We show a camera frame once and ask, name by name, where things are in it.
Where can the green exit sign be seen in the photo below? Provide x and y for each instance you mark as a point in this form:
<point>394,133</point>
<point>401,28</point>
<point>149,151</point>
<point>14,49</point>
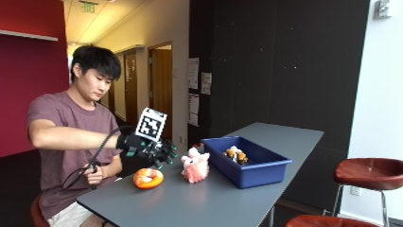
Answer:
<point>88,6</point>

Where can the wooden door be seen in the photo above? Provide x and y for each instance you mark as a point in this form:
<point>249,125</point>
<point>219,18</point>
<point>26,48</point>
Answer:
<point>131,88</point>
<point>161,85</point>

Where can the white paper notice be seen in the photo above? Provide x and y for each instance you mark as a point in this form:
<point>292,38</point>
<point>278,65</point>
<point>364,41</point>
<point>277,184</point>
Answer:
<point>207,83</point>
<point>193,109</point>
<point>193,73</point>

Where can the white wall device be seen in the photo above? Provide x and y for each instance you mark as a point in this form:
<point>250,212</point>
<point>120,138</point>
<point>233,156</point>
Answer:
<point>383,8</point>

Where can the pink fluffy plush toy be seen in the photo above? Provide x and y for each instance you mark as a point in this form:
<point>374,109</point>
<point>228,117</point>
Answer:
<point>195,165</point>

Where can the blue plastic bin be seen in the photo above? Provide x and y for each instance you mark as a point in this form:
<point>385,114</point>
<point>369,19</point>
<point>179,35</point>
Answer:
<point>248,162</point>

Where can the brown and white plush toy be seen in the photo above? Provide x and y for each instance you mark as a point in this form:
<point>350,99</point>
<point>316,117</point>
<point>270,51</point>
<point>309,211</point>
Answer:
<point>236,154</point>

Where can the white marker cube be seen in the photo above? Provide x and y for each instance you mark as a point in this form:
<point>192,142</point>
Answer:
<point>151,124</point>

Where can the white wall outlet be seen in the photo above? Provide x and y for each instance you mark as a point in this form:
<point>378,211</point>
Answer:
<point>356,190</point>

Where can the the person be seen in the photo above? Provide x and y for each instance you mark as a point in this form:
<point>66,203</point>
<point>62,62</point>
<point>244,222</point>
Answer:
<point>63,116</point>

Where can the red leather bar stool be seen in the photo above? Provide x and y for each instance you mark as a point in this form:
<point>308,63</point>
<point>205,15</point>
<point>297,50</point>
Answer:
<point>39,213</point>
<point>372,176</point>
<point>328,221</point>

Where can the orange donut plush toy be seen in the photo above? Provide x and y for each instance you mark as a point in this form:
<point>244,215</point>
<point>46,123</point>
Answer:
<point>148,178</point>

